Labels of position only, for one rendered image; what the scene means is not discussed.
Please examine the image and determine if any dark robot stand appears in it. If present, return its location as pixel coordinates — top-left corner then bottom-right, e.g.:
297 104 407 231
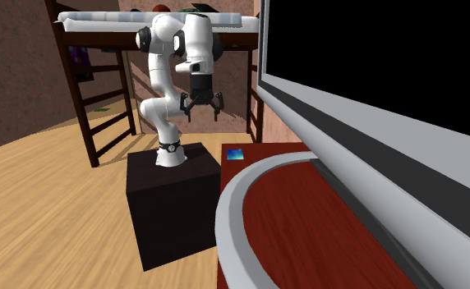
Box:
125 141 223 273

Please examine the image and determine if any red wooden table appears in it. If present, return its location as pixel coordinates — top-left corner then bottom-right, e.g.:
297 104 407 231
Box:
216 141 419 289

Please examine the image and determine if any grey flat screen television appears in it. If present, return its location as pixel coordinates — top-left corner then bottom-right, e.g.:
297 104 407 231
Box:
214 0 470 289

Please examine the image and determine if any purple wall picture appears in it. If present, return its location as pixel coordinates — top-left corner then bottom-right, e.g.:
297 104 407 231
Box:
67 45 96 84

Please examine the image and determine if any dark wooden loft bed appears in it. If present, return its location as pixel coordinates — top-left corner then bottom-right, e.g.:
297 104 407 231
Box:
44 0 265 168

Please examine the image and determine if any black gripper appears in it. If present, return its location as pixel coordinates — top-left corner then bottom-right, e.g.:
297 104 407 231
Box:
179 73 225 123

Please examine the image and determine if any small blue square card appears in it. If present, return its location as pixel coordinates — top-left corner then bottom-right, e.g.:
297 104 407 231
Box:
226 148 246 162

